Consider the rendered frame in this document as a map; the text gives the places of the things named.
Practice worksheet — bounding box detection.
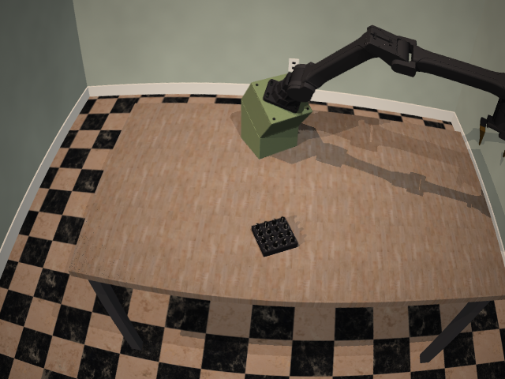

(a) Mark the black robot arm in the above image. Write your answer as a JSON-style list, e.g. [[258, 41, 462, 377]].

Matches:
[[263, 25, 505, 121]]

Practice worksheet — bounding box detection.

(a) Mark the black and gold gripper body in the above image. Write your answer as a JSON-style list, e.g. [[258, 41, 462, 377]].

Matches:
[[481, 109, 505, 141]]

